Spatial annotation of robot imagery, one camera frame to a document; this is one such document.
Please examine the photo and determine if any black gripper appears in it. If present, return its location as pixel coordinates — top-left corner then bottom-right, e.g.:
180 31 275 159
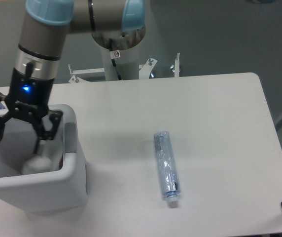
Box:
0 69 63 155

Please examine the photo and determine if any clear plastic bottle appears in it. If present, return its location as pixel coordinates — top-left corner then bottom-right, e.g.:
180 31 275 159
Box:
153 131 181 208

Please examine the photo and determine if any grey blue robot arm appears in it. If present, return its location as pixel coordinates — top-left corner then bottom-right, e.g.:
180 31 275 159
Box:
0 0 145 151

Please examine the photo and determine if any white trash can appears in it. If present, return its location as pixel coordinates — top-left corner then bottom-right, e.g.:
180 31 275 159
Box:
0 104 88 212

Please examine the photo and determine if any black cable on pedestal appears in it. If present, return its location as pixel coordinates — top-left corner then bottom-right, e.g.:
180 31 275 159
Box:
108 38 122 81

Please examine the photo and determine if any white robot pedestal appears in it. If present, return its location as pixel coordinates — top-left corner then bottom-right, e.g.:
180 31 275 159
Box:
67 24 182 84

